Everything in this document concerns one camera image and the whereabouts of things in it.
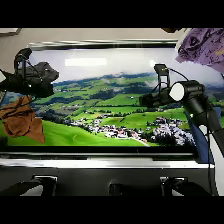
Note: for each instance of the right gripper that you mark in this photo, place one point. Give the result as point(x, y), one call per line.
point(156, 98)

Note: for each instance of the brown garment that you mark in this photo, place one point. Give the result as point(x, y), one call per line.
point(21, 121)

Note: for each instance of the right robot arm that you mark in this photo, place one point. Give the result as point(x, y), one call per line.
point(200, 106)

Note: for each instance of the blue garment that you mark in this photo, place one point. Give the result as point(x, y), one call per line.
point(200, 143)

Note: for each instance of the purple printed garment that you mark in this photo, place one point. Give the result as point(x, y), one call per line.
point(203, 46)

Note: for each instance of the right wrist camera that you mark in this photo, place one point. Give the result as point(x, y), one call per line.
point(161, 70)

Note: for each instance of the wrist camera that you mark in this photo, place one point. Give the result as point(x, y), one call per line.
point(22, 54)
point(161, 70)

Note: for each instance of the silver frame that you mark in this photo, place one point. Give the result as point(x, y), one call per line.
point(100, 163)

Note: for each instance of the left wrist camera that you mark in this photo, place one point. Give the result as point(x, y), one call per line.
point(22, 54)

